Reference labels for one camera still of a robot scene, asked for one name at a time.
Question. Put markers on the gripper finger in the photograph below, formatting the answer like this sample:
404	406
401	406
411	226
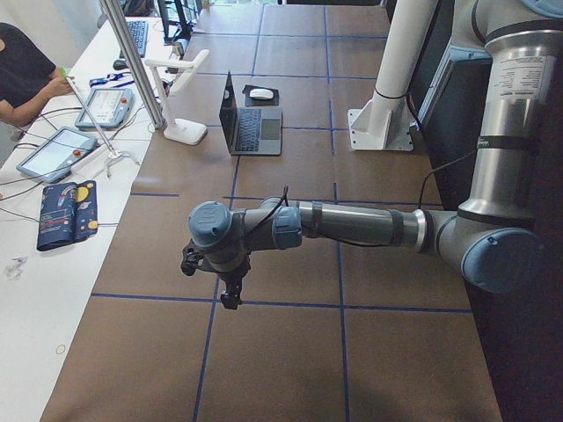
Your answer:
230	300

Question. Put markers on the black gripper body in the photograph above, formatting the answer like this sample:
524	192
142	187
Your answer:
234	278

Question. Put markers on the grey laptop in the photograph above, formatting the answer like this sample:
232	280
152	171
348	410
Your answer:
250	131

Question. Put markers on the black mouse pad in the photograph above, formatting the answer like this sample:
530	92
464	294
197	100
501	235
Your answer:
253	102

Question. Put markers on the white computer mouse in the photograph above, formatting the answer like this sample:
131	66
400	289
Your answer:
261	94

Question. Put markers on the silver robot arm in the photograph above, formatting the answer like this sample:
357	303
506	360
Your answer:
489	237

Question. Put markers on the white desk lamp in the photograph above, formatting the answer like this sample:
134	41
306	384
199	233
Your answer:
179	130

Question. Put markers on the space pattern pouch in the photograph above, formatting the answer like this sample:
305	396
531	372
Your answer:
68	214

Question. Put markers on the far teach pendant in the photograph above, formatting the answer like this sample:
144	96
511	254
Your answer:
110	106

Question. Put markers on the teach pendant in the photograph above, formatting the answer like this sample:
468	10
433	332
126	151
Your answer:
53	159
110	106

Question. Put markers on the near teach pendant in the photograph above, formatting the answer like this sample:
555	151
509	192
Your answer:
53	159

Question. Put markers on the thin metal rod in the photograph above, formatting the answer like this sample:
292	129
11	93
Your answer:
113	153

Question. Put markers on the black keyboard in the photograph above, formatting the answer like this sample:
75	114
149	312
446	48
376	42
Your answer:
139	30

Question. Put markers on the person in black shirt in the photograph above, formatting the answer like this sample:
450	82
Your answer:
28	78

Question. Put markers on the white mounting pole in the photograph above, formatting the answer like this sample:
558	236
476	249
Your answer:
408	31

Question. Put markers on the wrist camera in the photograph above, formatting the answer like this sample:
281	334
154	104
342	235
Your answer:
191	261

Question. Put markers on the white pole base plate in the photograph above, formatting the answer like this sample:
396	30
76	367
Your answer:
382	124

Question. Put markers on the aluminium frame post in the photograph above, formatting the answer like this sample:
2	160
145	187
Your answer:
117	21

